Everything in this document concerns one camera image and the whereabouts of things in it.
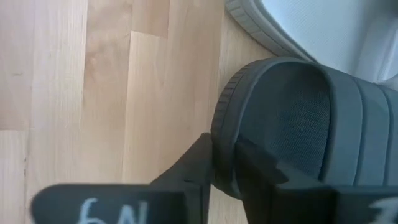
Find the black slide sandal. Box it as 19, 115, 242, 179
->
210, 57, 398, 200

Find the wooden shelf with black posts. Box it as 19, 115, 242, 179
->
0, 0, 280, 224

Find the grey slide sandal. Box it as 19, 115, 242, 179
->
224, 0, 398, 91

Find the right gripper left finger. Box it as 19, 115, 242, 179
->
30, 132, 214, 224

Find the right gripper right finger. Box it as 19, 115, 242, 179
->
235, 139, 398, 224

